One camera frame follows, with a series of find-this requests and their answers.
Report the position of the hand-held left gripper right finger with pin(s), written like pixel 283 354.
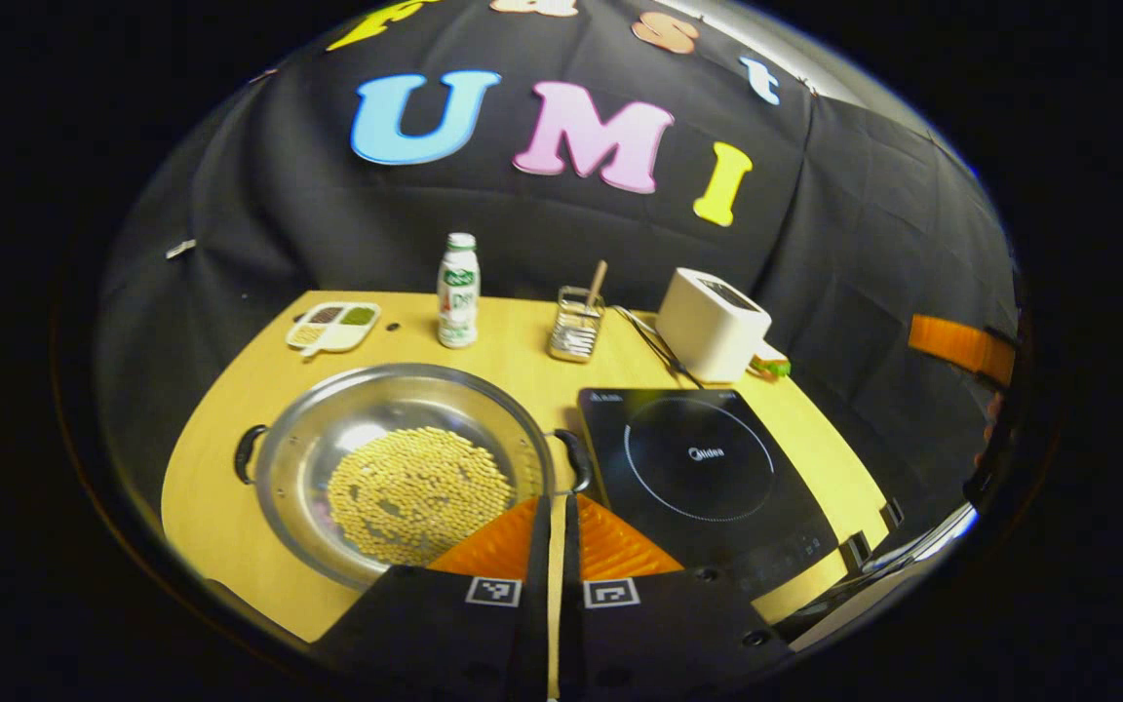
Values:
pixel 571 585

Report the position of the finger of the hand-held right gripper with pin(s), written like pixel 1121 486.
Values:
pixel 956 346

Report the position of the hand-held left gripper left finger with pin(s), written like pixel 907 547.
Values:
pixel 425 624

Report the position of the black induction cooktop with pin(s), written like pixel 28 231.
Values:
pixel 698 458

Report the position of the pile of yellow soybeans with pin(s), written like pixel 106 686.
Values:
pixel 415 492

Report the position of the small white and green object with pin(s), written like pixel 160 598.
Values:
pixel 769 363

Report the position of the white toaster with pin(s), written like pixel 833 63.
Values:
pixel 713 327

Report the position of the wooden stick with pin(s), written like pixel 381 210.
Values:
pixel 598 283

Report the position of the white and green drink bottle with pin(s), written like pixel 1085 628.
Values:
pixel 458 297

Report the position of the white divided dish with beans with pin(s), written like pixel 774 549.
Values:
pixel 332 327

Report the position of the small white clip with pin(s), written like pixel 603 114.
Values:
pixel 181 249

